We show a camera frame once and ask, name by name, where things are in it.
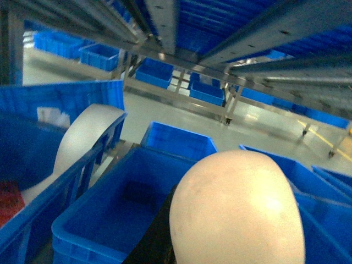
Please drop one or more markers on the white rolled sheet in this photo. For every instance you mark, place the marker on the white rolled sheet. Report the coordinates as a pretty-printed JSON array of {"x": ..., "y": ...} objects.
[{"x": 80, "y": 138}]

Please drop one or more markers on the steel rack shelf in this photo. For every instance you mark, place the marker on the steel rack shelf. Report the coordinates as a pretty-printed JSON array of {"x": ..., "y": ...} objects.
[{"x": 299, "y": 51}]

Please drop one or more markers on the beige plastic dustpan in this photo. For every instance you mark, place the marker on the beige plastic dustpan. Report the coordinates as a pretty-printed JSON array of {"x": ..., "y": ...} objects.
[{"x": 236, "y": 207}]

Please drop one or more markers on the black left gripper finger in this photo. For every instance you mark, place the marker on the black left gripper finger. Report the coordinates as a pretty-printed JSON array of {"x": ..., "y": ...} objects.
[{"x": 156, "y": 246}]

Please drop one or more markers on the blue plastic bin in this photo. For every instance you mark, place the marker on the blue plastic bin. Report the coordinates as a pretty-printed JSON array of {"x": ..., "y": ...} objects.
[
  {"x": 178, "y": 142},
  {"x": 34, "y": 120},
  {"x": 325, "y": 212},
  {"x": 108, "y": 220}
]

